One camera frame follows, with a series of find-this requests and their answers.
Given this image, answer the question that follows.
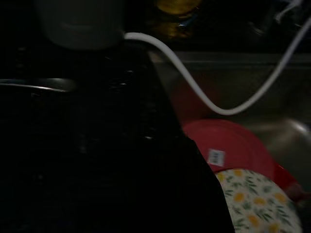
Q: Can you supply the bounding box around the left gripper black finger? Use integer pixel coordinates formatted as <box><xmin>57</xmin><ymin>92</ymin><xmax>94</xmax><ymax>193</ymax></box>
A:
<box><xmin>136</xmin><ymin>135</ymin><xmax>238</xmax><ymax>233</ymax></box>

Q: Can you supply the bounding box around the lemon pattern plate red rim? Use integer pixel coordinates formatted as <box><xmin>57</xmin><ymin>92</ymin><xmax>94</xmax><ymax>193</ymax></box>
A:
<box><xmin>215</xmin><ymin>165</ymin><xmax>306</xmax><ymax>233</ymax></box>

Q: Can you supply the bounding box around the stainless steel sink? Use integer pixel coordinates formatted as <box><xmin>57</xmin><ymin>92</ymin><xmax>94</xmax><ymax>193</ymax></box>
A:
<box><xmin>148</xmin><ymin>50</ymin><xmax>311</xmax><ymax>233</ymax></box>

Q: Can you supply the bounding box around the white hose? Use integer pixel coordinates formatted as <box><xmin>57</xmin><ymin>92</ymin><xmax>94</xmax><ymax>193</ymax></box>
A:
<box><xmin>123</xmin><ymin>0</ymin><xmax>311</xmax><ymax>116</ymax></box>

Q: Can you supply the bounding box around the grey thermos jug red label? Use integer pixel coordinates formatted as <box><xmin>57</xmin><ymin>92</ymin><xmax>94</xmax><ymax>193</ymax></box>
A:
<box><xmin>36</xmin><ymin>0</ymin><xmax>125</xmax><ymax>51</ymax></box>

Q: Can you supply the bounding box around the red plate with barcode sticker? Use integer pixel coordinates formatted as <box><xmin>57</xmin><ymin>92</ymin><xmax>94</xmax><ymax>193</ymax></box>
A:
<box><xmin>181</xmin><ymin>118</ymin><xmax>280</xmax><ymax>173</ymax></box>

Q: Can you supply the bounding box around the yellow liquid plastic bottle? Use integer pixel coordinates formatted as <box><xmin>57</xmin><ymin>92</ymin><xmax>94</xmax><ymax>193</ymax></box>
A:
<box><xmin>149</xmin><ymin>0</ymin><xmax>206</xmax><ymax>43</ymax></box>

